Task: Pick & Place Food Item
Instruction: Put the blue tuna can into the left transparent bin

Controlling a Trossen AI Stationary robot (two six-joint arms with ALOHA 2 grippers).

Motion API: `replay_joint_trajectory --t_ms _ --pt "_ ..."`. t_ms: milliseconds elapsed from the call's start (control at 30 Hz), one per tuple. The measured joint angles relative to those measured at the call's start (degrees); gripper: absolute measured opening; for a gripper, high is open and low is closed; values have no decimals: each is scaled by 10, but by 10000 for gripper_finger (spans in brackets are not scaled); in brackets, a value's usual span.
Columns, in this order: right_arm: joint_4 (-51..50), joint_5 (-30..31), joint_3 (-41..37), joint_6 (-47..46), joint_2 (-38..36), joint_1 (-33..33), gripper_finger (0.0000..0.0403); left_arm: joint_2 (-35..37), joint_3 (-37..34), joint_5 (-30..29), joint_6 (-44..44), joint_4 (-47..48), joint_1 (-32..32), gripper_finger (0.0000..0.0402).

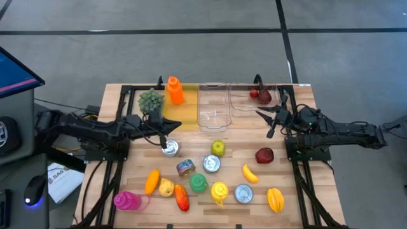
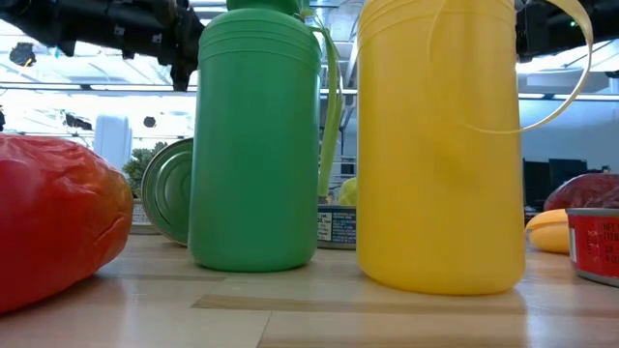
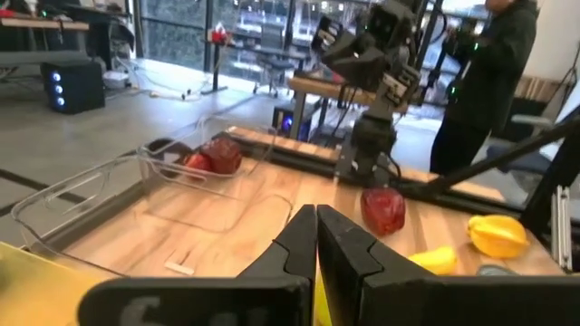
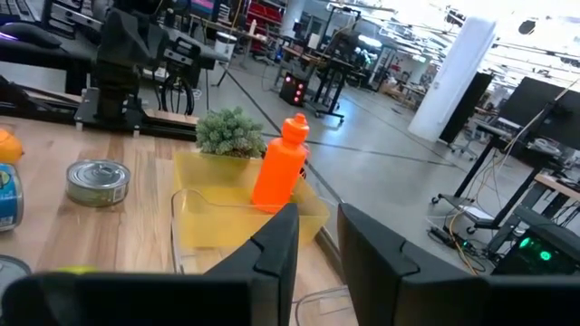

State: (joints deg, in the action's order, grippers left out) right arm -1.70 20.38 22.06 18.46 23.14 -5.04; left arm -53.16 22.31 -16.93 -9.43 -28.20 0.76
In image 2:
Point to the green plastic bottle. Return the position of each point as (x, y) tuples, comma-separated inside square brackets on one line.
[(254, 145)]

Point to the colourful printed tin can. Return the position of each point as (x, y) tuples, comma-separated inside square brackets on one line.
[(169, 193)]

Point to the yellow plastic bottle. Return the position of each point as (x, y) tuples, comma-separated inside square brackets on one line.
[(435, 169)]

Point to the dark red round fruit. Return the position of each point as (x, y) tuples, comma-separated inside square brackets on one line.
[(590, 191)]

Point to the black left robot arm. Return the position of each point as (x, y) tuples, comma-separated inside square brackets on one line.
[(87, 21)]

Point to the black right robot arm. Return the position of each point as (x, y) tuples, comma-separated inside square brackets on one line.
[(551, 29)]

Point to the long ceiling light bar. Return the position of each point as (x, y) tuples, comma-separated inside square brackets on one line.
[(97, 87)]

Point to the white column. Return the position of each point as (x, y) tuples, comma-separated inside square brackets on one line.
[(112, 142)]

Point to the green succulent plant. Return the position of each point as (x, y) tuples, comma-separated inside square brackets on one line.
[(140, 166)]

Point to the black ceiling device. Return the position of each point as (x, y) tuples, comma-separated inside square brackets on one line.
[(21, 53)]

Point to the green apple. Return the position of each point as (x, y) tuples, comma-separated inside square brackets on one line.
[(349, 192)]

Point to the silver can blue label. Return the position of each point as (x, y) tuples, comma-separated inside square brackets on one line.
[(338, 227)]

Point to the dark background monitor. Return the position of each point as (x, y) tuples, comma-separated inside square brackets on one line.
[(568, 174), (536, 186)]

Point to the yellow banana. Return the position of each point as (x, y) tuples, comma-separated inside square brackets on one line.
[(549, 234)]

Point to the silver can red label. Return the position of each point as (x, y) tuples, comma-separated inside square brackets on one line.
[(597, 246)]

